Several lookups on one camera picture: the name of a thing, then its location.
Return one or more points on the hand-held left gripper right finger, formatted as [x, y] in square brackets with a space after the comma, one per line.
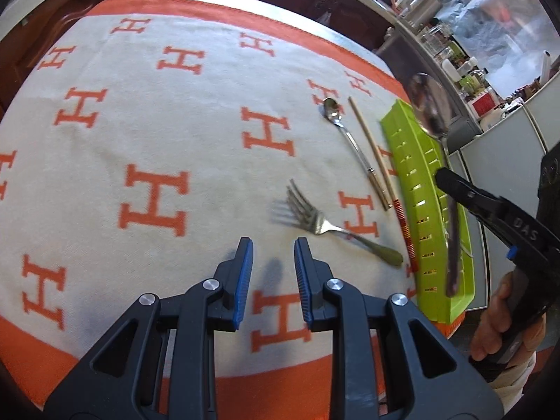
[304, 280]

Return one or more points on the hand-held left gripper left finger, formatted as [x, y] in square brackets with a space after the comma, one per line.
[245, 280]

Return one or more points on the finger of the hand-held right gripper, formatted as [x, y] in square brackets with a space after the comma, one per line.
[463, 192]

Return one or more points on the metal fork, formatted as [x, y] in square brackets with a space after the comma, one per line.
[315, 221]

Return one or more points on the green plastic utensil tray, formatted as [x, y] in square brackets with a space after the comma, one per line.
[407, 148]

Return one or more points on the person's right forearm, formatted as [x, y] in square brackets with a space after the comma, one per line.
[516, 376]

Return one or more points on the person's right hand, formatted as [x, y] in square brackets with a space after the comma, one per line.
[494, 319]

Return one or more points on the grey refrigerator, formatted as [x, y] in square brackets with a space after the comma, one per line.
[503, 153]

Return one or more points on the red label container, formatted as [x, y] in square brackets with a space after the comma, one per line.
[481, 104]

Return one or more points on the clear bottle green label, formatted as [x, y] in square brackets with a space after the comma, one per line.
[469, 82]

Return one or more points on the white bowl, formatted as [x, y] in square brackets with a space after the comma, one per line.
[449, 69]

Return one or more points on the black oven appliance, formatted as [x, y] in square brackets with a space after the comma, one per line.
[402, 57]

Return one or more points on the white pipe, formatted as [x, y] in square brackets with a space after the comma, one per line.
[545, 65]

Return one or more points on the small metal spoon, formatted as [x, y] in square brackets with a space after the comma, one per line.
[331, 107]

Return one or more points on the glass jar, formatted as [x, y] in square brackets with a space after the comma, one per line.
[435, 37]

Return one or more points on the steel electric kettle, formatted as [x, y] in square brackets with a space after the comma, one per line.
[422, 6]

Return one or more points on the pink white kettle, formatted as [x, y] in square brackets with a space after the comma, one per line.
[399, 0]

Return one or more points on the orange white printed blanket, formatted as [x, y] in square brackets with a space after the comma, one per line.
[131, 96]

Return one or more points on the plastic sheet wall cover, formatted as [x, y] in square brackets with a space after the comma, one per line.
[494, 22]

